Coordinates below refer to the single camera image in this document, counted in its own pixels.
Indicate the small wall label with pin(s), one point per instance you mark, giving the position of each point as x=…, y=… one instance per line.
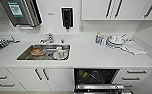
x=50, y=14

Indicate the white two-door base cabinet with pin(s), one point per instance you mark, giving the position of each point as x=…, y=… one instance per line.
x=55, y=80

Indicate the white paper towel pile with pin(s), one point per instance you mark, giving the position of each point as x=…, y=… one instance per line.
x=134, y=48

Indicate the steel kitchen sink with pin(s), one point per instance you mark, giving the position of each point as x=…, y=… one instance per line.
x=25, y=57

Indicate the small white blue bottle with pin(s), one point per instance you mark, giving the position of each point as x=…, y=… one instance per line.
x=98, y=38

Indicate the white three-drawer stack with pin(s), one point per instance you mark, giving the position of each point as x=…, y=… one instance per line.
x=3, y=80
x=135, y=78

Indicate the yellow cup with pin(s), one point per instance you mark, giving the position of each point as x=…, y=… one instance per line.
x=83, y=73

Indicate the chrome faucet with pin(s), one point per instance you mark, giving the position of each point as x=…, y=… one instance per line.
x=47, y=39

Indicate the small white cup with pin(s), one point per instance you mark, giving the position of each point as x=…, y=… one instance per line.
x=103, y=40

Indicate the white wall outlet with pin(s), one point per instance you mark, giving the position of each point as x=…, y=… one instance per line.
x=81, y=28

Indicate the stack of white bowls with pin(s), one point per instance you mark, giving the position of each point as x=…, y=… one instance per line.
x=116, y=41

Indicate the orange bowl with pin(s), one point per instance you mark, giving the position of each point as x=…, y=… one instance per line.
x=38, y=51

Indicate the stainless steel dishwasher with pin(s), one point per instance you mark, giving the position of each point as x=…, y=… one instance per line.
x=102, y=87

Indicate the white dish drying rack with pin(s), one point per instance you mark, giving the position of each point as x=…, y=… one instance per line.
x=3, y=45

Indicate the black soap dispenser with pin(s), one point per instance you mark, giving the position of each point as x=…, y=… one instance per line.
x=67, y=18

